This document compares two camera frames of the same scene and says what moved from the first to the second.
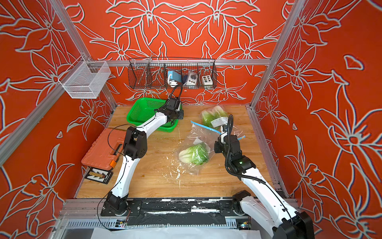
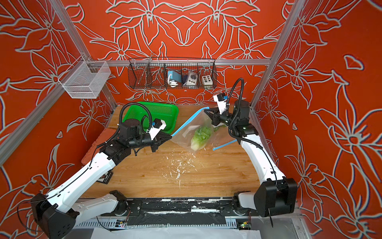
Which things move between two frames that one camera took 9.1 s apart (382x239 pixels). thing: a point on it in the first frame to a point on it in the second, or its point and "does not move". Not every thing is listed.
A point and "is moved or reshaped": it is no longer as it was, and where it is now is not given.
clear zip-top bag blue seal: [199, 147] is moved or reshaped
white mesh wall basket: [84, 79] does not move
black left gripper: [181, 114] to [157, 141]
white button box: [207, 80] does not move
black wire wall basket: [170, 73] does not move
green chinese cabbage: [197, 155] to [201, 136]
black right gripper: [217, 148] to [216, 118]
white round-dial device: [192, 78] does not move
